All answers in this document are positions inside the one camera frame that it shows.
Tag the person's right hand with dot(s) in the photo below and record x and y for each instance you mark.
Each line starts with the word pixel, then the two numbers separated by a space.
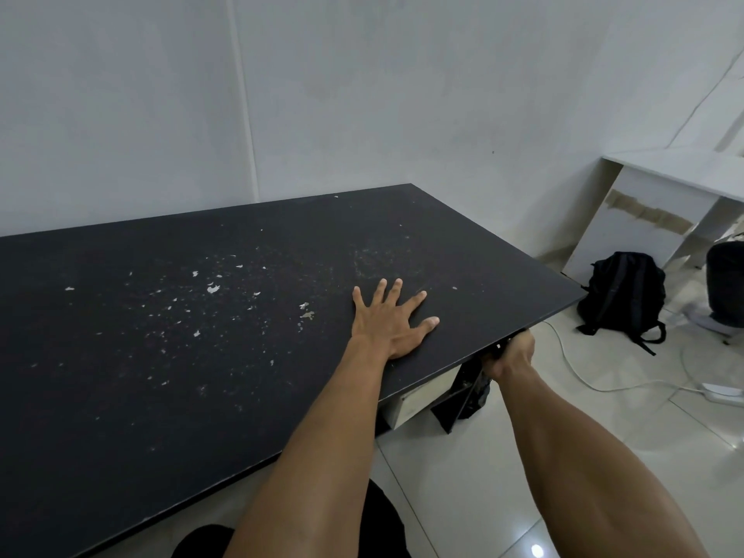
pixel 514 357

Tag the person's left hand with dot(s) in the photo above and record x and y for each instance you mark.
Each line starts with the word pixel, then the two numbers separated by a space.
pixel 390 330

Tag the person's left little finger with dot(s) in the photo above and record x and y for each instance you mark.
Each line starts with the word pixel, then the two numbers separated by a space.
pixel 360 300

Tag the person's left thumb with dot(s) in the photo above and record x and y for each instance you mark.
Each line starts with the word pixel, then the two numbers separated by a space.
pixel 427 326

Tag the person's right fingers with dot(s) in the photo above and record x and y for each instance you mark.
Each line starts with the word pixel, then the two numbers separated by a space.
pixel 494 360

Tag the person's left middle finger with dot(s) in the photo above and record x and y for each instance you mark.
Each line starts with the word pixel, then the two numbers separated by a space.
pixel 395 291

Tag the small black handheld object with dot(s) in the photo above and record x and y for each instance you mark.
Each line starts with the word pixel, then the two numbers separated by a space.
pixel 498 346

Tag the person's right forearm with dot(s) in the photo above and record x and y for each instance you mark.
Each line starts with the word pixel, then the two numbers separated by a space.
pixel 581 459

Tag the person's left forearm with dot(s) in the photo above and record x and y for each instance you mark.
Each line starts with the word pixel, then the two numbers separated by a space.
pixel 314 453

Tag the black flat panel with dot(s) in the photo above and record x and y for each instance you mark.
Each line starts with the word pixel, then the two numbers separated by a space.
pixel 450 409

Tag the white drawer unit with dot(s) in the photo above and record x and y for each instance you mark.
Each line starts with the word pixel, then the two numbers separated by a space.
pixel 410 400

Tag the black backpack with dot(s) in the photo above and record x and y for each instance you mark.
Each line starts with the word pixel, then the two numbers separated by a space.
pixel 625 293

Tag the person's black shorts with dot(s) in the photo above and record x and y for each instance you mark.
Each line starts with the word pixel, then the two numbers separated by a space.
pixel 383 523

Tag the white desk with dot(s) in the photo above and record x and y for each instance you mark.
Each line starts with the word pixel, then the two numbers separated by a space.
pixel 645 209

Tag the white power strip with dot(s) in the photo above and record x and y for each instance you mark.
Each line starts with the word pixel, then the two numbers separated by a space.
pixel 723 391

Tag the black cylindrical container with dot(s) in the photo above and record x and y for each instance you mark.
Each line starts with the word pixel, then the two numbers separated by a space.
pixel 726 281

